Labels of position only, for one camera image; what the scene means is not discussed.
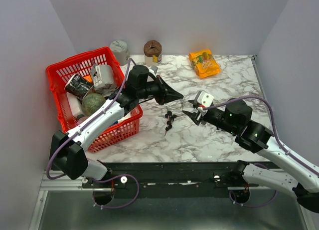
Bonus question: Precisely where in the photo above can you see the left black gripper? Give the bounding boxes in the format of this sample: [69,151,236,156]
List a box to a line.
[137,75,183,106]

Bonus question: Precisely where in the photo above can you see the silver key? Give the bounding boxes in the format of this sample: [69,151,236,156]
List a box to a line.
[180,99,185,110]

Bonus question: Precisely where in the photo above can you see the black key bunch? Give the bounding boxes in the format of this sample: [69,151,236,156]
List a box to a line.
[164,110,177,135]

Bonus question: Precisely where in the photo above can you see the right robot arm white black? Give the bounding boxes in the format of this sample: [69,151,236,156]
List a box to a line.
[184,97,319,213]

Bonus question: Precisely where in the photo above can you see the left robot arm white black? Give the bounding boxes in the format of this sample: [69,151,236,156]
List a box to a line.
[46,64,183,188]

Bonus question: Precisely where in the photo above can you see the orange snack bag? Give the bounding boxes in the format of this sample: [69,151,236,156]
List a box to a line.
[188,49,220,79]

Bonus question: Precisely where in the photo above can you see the brown lidded white jar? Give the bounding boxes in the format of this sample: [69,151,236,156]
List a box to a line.
[143,40,162,66]

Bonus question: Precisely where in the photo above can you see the grey marbled cylinder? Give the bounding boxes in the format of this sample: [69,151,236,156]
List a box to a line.
[109,40,130,66]

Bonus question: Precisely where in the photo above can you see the grey white carton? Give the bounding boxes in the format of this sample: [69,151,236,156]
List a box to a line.
[90,64,117,95]

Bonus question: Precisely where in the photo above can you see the green melon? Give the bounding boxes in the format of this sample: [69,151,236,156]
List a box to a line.
[81,93,106,116]

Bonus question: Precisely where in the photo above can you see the black patterned cup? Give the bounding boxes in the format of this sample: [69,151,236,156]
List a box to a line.
[64,73,93,101]

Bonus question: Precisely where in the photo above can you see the red plastic basket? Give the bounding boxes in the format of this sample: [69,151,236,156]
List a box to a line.
[46,47,143,153]

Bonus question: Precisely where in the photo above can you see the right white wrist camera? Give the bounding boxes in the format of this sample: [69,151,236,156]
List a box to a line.
[193,90,214,116]

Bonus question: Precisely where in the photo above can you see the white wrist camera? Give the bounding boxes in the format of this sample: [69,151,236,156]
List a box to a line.
[149,65,159,76]
[193,90,214,116]

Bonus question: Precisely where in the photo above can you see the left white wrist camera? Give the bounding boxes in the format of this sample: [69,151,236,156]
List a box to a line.
[149,65,159,76]

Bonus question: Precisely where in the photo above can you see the black mounting rail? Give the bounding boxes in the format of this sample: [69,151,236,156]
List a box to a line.
[79,162,282,198]

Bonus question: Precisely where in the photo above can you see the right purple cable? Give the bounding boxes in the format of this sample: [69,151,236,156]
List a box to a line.
[205,95,319,177]

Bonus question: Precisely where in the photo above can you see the purple cable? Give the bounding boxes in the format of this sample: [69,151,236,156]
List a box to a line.
[205,95,319,177]
[46,58,137,180]

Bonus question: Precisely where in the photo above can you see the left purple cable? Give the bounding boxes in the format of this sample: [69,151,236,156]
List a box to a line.
[46,58,137,180]

